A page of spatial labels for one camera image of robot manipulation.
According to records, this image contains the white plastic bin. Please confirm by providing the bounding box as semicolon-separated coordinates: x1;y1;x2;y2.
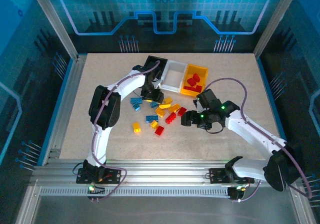
160;60;189;94

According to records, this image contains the black plastic bin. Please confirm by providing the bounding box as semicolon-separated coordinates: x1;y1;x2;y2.
142;55;169;85

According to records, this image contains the yellow plastic bin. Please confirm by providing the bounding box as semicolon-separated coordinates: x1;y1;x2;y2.
179;63;209;96

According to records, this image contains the blue table edge strip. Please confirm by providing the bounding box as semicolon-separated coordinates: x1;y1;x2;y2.
256;56;296;166
37;58;76;166

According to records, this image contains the black connector box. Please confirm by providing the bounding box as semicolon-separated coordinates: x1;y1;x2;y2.
86;184;106;202
228;185;247;202

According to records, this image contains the grey metal plate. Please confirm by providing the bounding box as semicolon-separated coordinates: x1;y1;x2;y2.
32;196;301;224

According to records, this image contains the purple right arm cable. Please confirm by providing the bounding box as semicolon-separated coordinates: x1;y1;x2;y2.
199;77;313;203

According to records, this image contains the wide aluminium mounting rail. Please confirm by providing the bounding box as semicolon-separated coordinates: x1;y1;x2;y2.
31;159;301;186

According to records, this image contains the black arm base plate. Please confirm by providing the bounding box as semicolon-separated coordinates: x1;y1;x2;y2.
76;168;123;185
208;168;255;185

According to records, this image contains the grey slotted cable duct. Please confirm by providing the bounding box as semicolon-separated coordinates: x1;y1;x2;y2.
39;185;232;197

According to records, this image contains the aluminium table side rail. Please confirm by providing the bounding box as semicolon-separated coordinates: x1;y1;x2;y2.
42;54;88;166

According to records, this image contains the aluminium frame post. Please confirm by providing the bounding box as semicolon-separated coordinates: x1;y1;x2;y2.
27;0;80;61
253;0;303;58

